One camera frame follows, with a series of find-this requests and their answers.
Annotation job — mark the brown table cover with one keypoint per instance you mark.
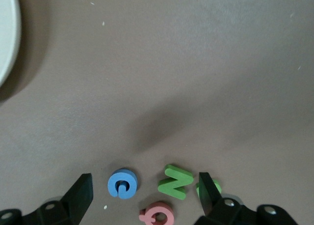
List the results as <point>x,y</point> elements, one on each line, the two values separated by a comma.
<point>171,75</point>

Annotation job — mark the red foam letter Q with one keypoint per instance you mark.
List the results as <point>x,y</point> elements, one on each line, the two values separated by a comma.
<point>169,218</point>

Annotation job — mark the blue foam letter G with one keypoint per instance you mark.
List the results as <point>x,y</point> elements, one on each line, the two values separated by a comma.
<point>112,185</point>

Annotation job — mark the green foam letter N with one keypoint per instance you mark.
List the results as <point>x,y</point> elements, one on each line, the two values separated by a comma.
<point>175,183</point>

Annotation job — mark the green foam letter B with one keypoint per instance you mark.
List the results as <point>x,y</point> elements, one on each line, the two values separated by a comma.
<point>217,185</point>

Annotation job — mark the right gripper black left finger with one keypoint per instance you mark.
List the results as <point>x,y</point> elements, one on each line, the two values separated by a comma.
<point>73,205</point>

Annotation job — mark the beige plate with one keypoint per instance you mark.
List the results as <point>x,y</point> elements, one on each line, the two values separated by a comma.
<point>7,26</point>

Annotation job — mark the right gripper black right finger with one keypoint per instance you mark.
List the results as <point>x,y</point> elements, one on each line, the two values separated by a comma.
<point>220,210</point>

